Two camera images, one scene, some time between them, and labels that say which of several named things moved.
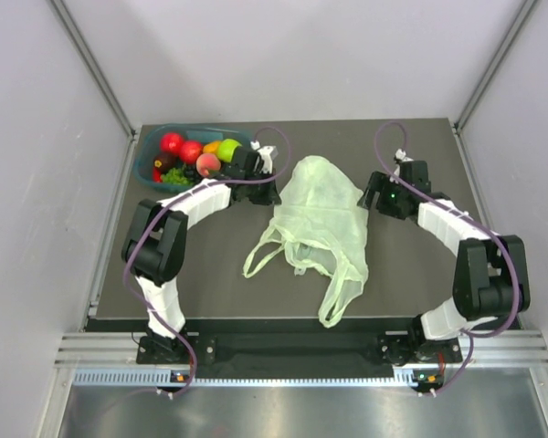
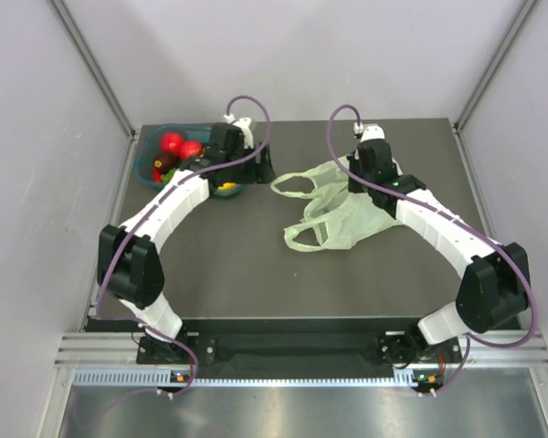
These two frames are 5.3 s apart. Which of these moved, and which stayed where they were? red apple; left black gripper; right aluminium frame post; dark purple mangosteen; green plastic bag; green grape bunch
Moved: left black gripper; green plastic bag
Stayed: dark purple mangosteen; red apple; green grape bunch; right aluminium frame post
